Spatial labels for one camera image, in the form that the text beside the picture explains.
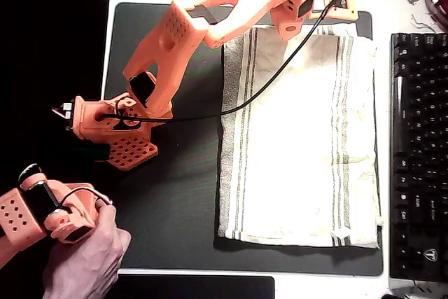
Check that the orange 3D-printed robot arm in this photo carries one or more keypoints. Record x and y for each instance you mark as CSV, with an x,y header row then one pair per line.
x,y
168,54

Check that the black flat rectangular pad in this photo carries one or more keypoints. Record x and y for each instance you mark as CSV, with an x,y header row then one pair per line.
x,y
192,288

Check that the white striped towel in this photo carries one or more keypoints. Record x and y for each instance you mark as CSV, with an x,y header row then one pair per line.
x,y
297,138

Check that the person's bare hand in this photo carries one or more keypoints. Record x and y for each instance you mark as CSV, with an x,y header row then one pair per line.
x,y
84,267

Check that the black computer keyboard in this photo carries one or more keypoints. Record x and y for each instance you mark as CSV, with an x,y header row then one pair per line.
x,y
420,138

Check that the large black desk mat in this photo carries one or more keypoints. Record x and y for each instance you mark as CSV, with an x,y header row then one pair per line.
x,y
168,208

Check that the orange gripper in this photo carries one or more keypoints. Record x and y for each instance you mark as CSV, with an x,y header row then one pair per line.
x,y
291,29

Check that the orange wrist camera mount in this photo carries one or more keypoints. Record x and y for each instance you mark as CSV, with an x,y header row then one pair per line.
x,y
350,12

